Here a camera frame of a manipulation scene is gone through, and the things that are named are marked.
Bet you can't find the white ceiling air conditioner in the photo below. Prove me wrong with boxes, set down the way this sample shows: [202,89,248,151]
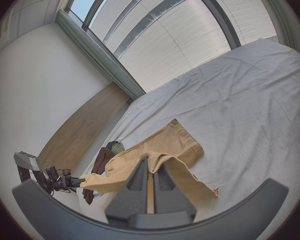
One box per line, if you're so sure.
[0,11,14,57]

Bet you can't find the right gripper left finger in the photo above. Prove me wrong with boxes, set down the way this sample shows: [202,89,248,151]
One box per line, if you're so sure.
[105,156,149,221]

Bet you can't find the blue-green curtain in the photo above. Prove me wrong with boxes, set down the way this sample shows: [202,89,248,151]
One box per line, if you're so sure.
[261,0,299,50]
[55,9,147,102]

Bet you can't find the tan shorts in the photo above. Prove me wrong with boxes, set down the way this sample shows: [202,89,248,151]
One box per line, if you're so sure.
[79,118,220,199]

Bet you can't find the bed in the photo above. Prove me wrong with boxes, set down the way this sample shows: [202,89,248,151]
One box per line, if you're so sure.
[37,38,300,226]

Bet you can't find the brown garment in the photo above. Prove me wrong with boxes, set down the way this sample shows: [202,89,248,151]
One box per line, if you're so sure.
[82,148,115,205]

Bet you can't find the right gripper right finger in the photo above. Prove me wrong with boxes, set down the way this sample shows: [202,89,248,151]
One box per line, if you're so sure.
[153,164,197,221]

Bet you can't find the window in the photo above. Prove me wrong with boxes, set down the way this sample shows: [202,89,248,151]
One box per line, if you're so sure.
[69,0,280,94]

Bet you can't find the green garment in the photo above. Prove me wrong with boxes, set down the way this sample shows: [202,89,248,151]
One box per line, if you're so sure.
[111,141,125,156]

